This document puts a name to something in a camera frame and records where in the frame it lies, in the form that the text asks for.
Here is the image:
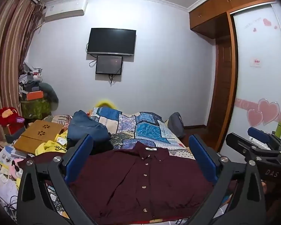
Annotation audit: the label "brown striped curtain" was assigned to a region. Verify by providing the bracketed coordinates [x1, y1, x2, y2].
[0, 0, 46, 146]

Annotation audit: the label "wooden lap desk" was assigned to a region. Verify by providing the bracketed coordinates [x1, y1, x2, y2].
[13, 119, 64, 155]

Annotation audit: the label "white air conditioner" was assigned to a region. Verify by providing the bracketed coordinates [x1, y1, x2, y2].
[44, 0, 88, 24]

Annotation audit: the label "yellow plastic ring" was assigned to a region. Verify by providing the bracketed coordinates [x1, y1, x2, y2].
[95, 100, 117, 109]

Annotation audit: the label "black garment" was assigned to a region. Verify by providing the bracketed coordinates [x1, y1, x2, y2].
[90, 139, 114, 155]

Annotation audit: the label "pile of papers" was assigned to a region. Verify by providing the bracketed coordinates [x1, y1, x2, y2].
[0, 145, 26, 207]

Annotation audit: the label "wooden wardrobe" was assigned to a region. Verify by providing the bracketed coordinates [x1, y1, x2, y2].
[189, 0, 275, 150]

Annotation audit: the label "small black wall monitor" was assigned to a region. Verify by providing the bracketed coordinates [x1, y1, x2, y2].
[95, 55, 123, 75]

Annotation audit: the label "orange box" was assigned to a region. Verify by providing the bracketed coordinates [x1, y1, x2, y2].
[26, 90, 44, 101]

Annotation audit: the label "green patterned box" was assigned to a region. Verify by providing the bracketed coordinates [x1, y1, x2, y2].
[20, 98, 51, 119]

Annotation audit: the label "white heart-sticker sliding door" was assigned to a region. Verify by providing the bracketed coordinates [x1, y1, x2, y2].
[219, 3, 281, 160]

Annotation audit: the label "blue jeans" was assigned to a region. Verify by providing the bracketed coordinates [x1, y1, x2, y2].
[67, 110, 114, 148]

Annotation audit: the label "red plush toy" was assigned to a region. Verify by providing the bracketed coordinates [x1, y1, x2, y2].
[0, 107, 20, 125]

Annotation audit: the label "grey red box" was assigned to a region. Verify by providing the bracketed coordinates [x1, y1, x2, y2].
[3, 122, 26, 143]

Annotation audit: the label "maroon button shirt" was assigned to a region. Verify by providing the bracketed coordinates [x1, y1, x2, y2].
[19, 141, 216, 221]

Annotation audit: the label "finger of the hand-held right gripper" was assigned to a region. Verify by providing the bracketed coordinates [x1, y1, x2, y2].
[225, 133, 281, 157]
[247, 127, 275, 144]

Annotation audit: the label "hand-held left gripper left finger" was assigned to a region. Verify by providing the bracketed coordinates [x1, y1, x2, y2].
[16, 133, 99, 225]

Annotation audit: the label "yellow garment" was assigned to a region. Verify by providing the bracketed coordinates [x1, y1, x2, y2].
[35, 131, 71, 156]

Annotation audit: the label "black wall television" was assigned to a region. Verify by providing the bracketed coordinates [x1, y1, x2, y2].
[87, 28, 137, 57]

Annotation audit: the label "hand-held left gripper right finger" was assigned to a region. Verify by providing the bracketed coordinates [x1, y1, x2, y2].
[188, 134, 266, 225]

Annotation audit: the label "grey blue bag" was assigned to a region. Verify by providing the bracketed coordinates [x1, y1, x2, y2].
[167, 112, 186, 139]

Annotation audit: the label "pile of clutter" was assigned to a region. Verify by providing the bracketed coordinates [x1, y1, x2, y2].
[18, 62, 43, 92]

